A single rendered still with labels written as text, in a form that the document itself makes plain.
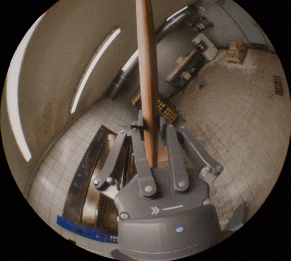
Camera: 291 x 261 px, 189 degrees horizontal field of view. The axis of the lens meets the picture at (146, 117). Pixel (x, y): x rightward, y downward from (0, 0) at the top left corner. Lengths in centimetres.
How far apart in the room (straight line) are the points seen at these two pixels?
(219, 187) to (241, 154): 71
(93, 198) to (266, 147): 268
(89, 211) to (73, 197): 23
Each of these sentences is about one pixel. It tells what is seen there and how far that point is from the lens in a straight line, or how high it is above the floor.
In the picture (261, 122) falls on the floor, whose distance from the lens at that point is 234.
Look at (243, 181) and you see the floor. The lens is 203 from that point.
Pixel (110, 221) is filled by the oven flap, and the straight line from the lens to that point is 139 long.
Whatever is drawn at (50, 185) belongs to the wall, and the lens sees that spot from 133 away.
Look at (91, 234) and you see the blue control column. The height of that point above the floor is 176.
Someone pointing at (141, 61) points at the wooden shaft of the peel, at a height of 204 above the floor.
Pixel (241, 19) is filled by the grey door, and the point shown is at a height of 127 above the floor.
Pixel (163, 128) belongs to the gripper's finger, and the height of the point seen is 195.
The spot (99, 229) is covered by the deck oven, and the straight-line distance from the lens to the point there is 136.
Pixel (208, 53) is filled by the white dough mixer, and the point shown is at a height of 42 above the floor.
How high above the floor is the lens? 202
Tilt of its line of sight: 17 degrees down
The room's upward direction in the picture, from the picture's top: 56 degrees counter-clockwise
